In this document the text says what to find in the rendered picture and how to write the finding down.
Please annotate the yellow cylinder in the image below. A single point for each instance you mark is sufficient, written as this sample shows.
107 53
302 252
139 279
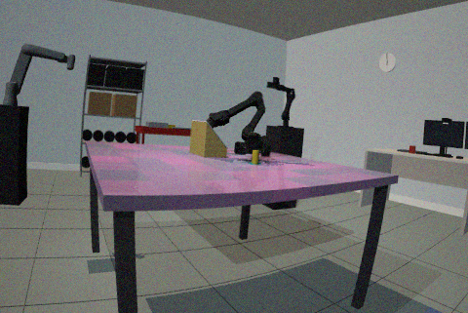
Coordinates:
255 157

